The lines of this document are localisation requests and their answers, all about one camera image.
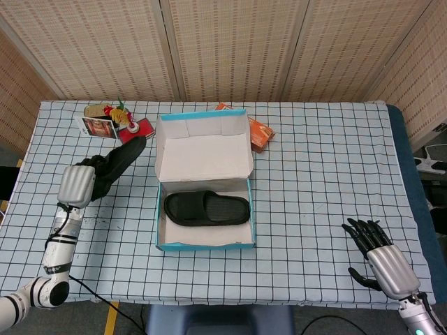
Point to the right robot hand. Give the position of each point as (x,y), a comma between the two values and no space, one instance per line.
(393,272)

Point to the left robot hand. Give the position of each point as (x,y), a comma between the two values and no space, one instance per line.
(75,186)

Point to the black slipper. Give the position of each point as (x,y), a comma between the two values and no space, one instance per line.
(206,209)
(122,157)

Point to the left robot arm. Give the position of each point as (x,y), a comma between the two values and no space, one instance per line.
(59,251)

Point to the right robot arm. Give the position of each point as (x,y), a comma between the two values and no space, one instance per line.
(419,317)

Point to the picture card packet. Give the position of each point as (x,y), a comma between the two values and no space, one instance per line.
(97,127)

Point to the blue and white shoe box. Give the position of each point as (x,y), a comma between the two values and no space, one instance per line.
(206,153)

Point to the orange cardboard box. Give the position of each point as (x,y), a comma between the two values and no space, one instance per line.
(262,134)

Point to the gold tin can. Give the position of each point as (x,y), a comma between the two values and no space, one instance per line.
(93,111)

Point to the feather shuttlecock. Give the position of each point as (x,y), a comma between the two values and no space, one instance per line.
(120,115)

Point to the red card with toy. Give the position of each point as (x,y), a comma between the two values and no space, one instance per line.
(145,127)

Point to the woven screen panel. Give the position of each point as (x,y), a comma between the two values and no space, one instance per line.
(97,45)
(419,76)
(17,104)
(349,45)
(234,45)

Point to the blue checked tablecloth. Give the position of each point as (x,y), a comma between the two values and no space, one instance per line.
(314,192)

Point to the blue padded table edge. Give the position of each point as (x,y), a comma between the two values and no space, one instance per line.
(406,157)

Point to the white chair base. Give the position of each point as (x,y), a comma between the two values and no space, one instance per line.
(433,160)

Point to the blue padded seat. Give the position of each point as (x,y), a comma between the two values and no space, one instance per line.
(220,321)

